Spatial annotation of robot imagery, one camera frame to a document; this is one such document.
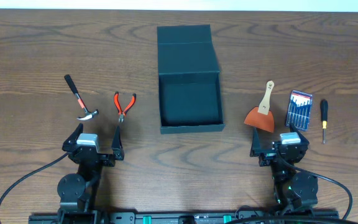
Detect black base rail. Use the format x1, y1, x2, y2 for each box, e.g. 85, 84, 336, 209
28, 210, 340, 224

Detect dark green open box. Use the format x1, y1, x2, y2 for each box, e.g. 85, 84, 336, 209
157, 25, 225, 134

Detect orange scraper wooden handle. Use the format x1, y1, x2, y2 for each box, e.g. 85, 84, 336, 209
244, 80, 275, 133

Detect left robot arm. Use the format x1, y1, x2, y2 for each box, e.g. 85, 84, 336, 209
57, 123, 124, 223

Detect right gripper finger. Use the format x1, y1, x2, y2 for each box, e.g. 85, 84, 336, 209
251, 127, 261, 150
290, 123, 308, 144

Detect small claw hammer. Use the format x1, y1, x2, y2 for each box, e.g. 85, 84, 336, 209
64, 74, 99, 121

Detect precision screwdriver set case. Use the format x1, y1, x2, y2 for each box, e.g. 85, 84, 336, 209
285, 90, 313, 131

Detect red handled cutting pliers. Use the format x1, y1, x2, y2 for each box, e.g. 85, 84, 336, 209
113, 91, 137, 124

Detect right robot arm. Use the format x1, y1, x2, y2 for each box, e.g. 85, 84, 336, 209
250, 125, 318, 215

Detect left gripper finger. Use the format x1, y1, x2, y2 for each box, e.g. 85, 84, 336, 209
63, 123, 83, 146
111, 125, 123, 149

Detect black yellow screwdriver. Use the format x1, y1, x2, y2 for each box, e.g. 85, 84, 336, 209
320, 99, 328, 144

